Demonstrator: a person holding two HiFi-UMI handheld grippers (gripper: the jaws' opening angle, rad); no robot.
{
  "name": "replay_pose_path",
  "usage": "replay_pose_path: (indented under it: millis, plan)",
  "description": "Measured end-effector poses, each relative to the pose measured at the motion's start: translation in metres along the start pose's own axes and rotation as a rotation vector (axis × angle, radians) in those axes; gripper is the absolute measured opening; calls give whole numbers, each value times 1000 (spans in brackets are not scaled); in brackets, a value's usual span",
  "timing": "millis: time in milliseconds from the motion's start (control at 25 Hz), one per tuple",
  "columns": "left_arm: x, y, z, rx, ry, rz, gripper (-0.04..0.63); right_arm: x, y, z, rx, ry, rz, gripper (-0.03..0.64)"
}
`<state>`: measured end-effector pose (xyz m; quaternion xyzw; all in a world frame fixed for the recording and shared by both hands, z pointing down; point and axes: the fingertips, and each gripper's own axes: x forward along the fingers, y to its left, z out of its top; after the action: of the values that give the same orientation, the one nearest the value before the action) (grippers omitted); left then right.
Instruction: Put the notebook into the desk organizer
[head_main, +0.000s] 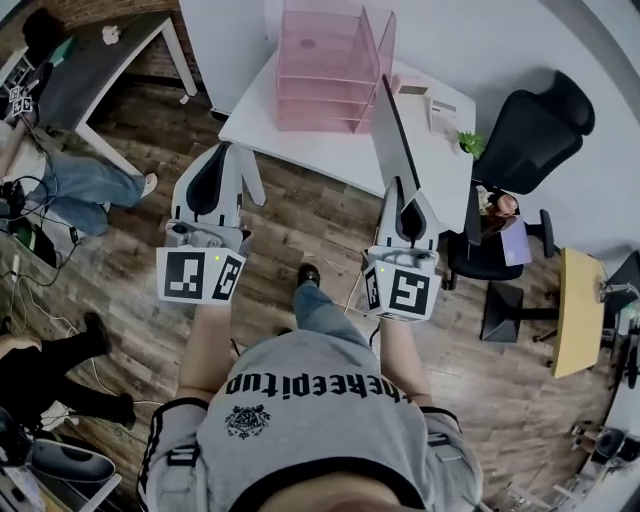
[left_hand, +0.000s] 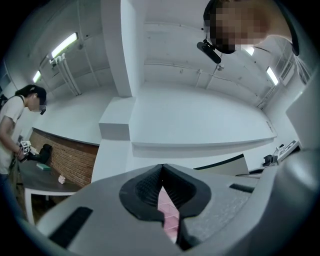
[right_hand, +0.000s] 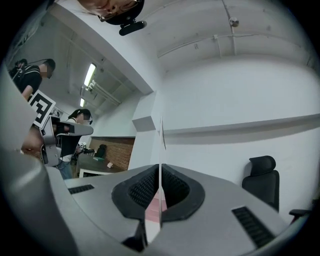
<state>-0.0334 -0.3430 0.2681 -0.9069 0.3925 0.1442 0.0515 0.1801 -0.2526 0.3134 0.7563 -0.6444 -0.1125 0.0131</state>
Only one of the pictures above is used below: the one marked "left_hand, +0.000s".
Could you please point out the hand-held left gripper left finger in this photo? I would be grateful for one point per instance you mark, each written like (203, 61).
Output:
(105, 220)

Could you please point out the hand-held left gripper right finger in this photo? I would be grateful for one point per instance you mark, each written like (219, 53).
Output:
(212, 205)

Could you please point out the white desk clutter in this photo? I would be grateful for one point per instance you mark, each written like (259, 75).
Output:
(285, 151)

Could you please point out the white panel with dark edge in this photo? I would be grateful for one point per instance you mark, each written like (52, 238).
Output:
(225, 166)

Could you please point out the pink checked table cloth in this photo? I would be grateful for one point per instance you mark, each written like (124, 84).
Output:
(170, 220)

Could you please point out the small pink white object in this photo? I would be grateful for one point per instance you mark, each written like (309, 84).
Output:
(61, 179)

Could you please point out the brick counter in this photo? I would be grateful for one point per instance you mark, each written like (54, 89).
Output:
(72, 160)

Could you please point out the dark grey table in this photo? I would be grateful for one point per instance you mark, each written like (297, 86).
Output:
(45, 183)

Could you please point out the small black object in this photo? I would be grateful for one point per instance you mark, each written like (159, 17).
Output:
(267, 160)

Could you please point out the green book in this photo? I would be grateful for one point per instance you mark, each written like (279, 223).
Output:
(43, 166)

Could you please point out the black bag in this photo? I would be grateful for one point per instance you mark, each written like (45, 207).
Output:
(45, 151)

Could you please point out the ceiling tube light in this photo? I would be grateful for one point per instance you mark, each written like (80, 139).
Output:
(37, 75)
(64, 45)
(272, 75)
(249, 50)

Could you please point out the white ceiling pipes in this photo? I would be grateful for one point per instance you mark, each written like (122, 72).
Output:
(66, 75)

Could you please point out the person's head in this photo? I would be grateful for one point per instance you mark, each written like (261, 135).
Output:
(240, 22)

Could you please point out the black head camera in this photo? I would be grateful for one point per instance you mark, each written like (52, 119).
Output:
(209, 51)

